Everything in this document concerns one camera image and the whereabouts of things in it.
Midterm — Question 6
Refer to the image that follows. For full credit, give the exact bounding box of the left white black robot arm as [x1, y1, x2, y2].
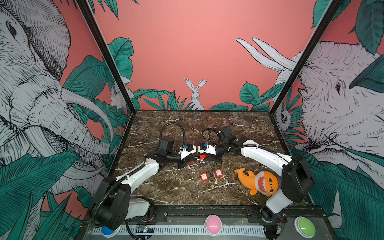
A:
[89, 123, 197, 230]

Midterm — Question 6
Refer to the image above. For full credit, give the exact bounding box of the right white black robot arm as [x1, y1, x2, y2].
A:
[197, 127, 315, 223]

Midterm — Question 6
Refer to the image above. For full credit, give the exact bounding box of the orange shark plush toy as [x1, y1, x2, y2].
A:
[234, 168, 279, 197]

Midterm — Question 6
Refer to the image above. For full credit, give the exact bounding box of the pink push button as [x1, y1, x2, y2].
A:
[204, 215, 223, 237]

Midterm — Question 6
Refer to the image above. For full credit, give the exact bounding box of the white vented strip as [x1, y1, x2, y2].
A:
[90, 224, 266, 237]

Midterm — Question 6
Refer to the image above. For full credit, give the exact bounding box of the blue push button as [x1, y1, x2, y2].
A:
[101, 226, 121, 238]

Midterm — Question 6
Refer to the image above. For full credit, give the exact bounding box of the green push button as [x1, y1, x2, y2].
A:
[294, 217, 316, 239]

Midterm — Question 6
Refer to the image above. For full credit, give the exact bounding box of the black front mounting rail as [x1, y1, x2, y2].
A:
[128, 205, 327, 225]

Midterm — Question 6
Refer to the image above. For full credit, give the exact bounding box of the left black frame post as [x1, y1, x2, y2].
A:
[74, 0, 136, 114]

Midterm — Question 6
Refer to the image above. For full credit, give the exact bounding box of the black frame post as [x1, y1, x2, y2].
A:
[74, 0, 136, 114]
[269, 0, 343, 115]

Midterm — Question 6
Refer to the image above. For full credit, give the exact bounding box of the right black frame post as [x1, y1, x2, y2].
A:
[269, 0, 343, 115]

